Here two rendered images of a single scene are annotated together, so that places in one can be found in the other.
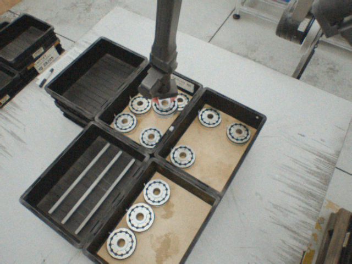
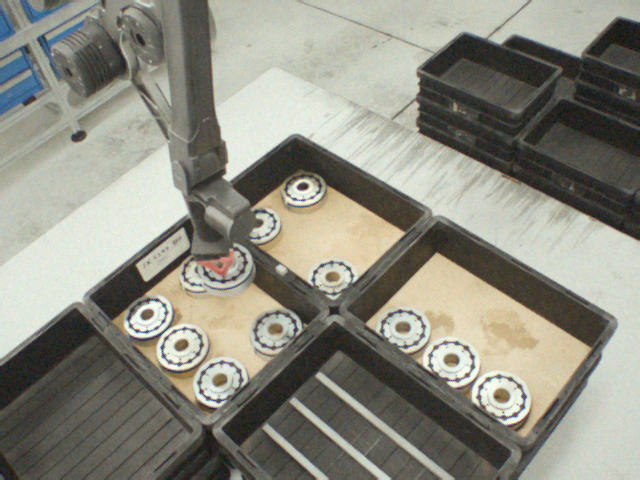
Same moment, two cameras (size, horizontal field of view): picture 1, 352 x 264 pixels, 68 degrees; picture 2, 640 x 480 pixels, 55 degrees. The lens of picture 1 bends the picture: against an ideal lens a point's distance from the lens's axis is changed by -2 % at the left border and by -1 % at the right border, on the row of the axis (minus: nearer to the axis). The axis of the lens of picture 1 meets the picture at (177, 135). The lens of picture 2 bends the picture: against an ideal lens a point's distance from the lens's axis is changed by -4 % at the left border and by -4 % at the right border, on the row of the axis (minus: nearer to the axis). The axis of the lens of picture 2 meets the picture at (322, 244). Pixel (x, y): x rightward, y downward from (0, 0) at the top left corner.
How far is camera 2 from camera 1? 0.73 m
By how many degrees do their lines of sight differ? 40
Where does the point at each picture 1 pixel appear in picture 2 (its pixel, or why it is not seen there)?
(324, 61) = (121, 130)
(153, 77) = (223, 192)
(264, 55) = (58, 215)
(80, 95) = not seen: outside the picture
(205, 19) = not seen: outside the picture
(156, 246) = (504, 345)
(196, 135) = (287, 258)
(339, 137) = (326, 96)
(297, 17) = not seen: hidden behind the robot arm
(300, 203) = (429, 163)
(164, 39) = (210, 94)
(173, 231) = (477, 316)
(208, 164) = (354, 248)
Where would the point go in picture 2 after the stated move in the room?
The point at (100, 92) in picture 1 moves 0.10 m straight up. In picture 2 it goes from (107, 444) to (85, 422)
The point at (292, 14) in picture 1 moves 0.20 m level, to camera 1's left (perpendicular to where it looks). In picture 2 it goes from (157, 14) to (122, 69)
